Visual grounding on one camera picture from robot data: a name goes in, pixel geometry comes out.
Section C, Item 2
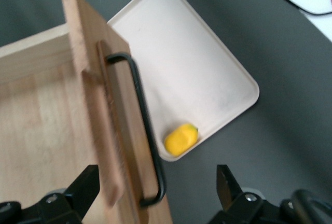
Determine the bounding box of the wooden drawer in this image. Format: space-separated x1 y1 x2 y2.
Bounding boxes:
0 0 174 224

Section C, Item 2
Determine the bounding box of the black metal drawer handle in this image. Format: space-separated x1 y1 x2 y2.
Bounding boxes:
105 53 167 207

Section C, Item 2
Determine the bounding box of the beige plastic tray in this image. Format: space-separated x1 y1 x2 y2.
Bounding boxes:
106 0 260 162

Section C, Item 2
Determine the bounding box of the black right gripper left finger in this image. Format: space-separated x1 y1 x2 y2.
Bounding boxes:
24 164 101 224

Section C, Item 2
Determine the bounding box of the yellow lemon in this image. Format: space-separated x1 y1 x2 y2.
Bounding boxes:
163 122 200 157

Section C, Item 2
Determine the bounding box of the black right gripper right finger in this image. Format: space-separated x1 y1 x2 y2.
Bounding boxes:
207 164 286 224

